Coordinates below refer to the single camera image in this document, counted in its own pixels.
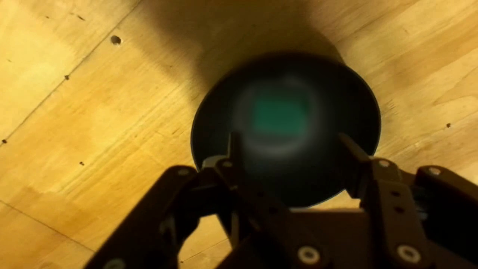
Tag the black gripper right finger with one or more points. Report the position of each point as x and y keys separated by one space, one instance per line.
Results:
x=397 y=214

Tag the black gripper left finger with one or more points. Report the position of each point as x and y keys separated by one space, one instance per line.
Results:
x=248 y=203

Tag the green block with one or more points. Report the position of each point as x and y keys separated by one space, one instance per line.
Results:
x=281 y=114

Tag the black bowl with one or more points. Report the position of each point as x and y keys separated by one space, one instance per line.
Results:
x=318 y=165

